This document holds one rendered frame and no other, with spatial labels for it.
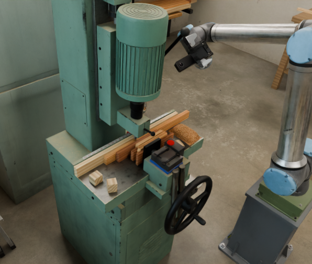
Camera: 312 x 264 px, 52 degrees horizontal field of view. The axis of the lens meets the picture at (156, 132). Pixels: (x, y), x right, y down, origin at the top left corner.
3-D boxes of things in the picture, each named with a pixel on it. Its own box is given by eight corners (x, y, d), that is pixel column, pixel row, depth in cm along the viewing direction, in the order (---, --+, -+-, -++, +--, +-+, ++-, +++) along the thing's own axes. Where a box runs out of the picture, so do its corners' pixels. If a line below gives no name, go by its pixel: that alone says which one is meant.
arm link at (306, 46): (307, 185, 153) (342, 23, 115) (290, 205, 142) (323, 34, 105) (276, 173, 162) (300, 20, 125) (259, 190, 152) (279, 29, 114)
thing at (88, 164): (77, 177, 126) (76, 168, 123) (74, 175, 127) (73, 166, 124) (177, 120, 162) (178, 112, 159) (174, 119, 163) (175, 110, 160)
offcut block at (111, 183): (117, 191, 123) (117, 183, 120) (108, 193, 122) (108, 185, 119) (115, 185, 125) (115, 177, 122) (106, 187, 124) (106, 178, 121)
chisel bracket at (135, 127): (137, 141, 134) (138, 125, 128) (115, 125, 141) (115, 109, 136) (149, 134, 138) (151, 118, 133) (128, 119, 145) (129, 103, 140)
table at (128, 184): (121, 231, 116) (121, 221, 112) (72, 183, 132) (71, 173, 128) (218, 157, 152) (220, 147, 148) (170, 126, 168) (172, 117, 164)
